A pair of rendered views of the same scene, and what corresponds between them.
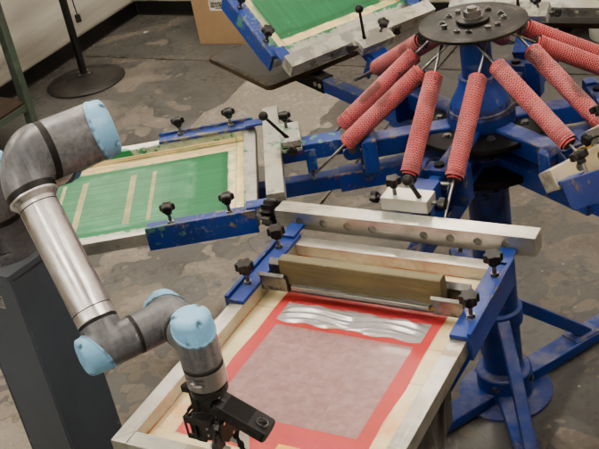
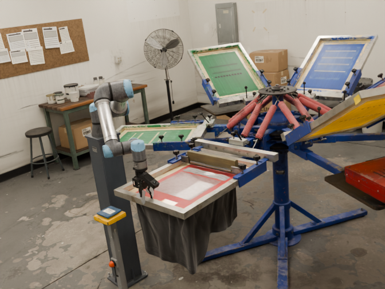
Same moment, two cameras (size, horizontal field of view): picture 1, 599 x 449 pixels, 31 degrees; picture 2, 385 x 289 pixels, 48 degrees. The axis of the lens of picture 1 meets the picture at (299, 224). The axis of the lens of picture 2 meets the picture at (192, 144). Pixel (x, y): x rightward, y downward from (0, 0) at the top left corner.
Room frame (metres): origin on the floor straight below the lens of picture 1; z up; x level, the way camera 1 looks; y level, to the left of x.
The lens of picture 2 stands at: (-0.58, -0.49, 2.03)
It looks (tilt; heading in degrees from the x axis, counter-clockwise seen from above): 19 degrees down; 11
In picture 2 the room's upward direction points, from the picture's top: 6 degrees counter-clockwise
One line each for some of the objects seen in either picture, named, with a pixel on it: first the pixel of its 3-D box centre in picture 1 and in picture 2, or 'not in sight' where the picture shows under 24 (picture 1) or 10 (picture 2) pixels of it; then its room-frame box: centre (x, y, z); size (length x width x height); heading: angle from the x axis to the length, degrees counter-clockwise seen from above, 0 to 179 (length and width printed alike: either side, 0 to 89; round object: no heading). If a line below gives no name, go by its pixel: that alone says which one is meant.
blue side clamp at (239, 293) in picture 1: (266, 273); (184, 158); (2.20, 0.10, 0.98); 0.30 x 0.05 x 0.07; 147
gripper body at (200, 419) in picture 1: (211, 407); (141, 177); (1.55, 0.22, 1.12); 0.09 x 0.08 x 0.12; 57
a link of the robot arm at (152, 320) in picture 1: (163, 320); (132, 146); (1.63, 0.28, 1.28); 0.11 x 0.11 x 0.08; 26
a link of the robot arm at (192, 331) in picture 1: (195, 338); (138, 150); (1.55, 0.22, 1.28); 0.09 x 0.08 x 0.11; 26
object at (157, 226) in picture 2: not in sight; (164, 232); (1.60, 0.16, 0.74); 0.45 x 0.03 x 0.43; 57
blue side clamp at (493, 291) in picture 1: (484, 305); (250, 172); (1.90, -0.36, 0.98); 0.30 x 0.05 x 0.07; 147
